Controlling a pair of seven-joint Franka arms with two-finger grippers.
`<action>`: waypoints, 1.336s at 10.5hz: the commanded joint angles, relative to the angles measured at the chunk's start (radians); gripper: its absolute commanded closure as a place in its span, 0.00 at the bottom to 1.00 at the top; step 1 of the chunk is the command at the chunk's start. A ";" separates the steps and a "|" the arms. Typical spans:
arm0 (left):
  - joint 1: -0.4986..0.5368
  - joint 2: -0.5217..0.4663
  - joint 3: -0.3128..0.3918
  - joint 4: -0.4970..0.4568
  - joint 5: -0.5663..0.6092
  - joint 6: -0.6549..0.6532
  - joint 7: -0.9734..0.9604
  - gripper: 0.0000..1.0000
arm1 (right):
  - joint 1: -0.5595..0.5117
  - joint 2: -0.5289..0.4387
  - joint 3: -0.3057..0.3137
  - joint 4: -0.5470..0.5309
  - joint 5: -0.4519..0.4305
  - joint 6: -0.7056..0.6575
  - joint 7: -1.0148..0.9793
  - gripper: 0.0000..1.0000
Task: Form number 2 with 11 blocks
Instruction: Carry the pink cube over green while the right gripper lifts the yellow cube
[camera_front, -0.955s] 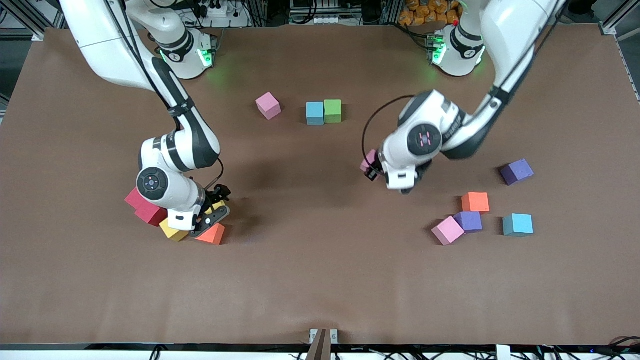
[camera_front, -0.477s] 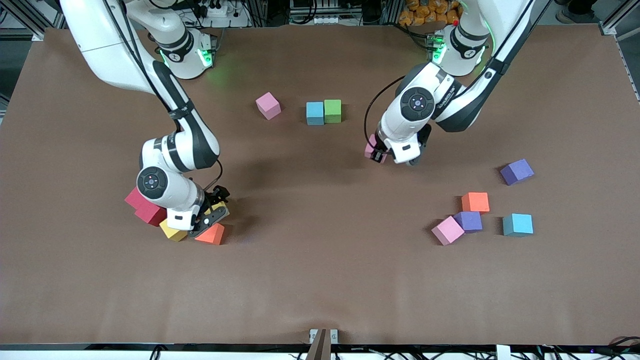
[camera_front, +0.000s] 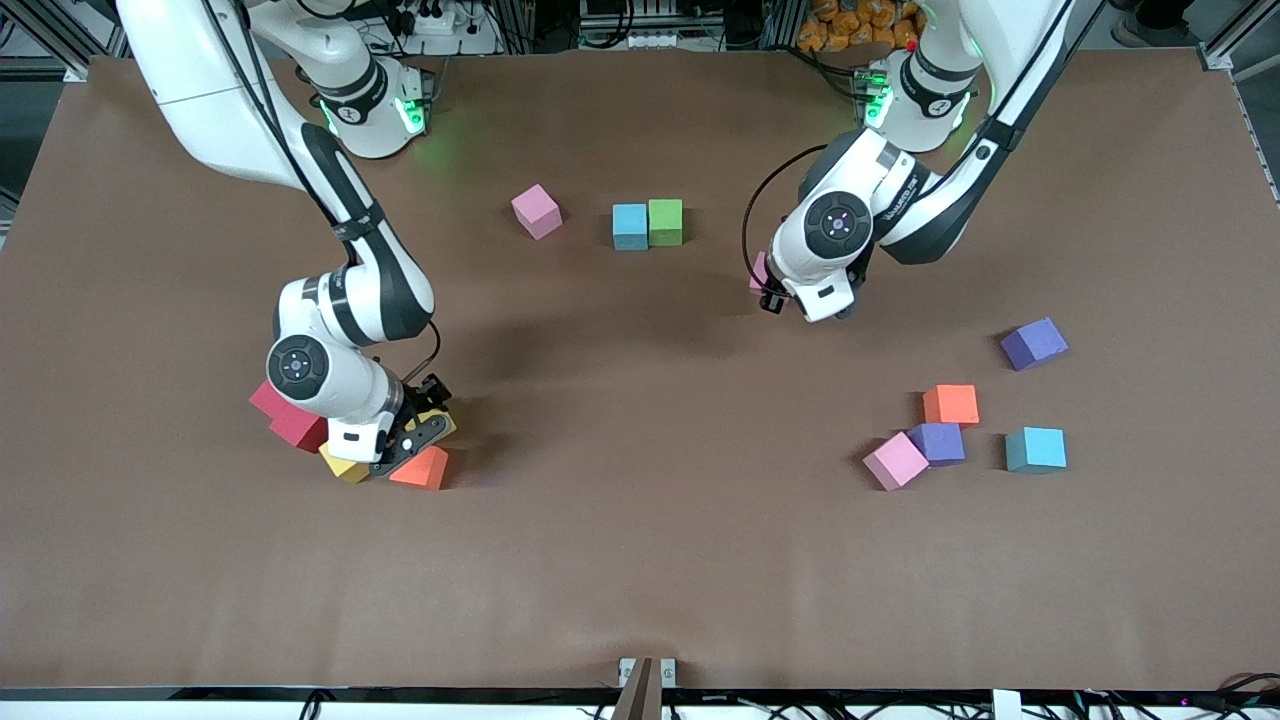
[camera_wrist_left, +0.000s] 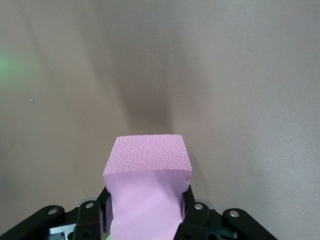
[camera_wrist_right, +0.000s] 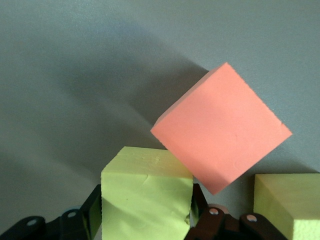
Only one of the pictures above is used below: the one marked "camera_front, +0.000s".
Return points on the paper table cover sheet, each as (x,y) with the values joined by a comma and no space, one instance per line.
(640,550)

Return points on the white power strip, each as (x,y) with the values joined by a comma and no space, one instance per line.
(430,20)

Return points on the pink foam cube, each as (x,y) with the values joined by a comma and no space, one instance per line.
(537,210)
(758,272)
(896,461)

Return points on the green foam cube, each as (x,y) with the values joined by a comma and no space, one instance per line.
(665,221)

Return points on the orange foam cube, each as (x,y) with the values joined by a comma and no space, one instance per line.
(951,404)
(425,470)

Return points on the blue foam cube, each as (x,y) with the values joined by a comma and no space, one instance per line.
(630,226)
(1036,449)

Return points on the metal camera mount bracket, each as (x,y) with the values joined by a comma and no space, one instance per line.
(647,685)

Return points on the aluminium frame profile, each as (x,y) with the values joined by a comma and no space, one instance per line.
(1235,40)
(60,30)

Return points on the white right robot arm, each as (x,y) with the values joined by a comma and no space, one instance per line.
(297,365)

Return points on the small white box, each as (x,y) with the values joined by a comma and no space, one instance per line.
(1007,705)

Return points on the grey electronics unit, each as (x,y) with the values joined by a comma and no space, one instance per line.
(640,20)

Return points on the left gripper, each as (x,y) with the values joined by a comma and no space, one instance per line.
(772,297)

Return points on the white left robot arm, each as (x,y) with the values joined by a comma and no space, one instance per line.
(838,222)

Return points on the red foam cube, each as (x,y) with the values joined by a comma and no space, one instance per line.
(262,400)
(295,432)

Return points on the yellow foam cube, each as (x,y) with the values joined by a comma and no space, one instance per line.
(340,466)
(450,426)

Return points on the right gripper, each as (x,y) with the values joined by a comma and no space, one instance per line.
(421,396)

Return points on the purple foam cube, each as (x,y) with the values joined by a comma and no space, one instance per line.
(1034,343)
(945,443)

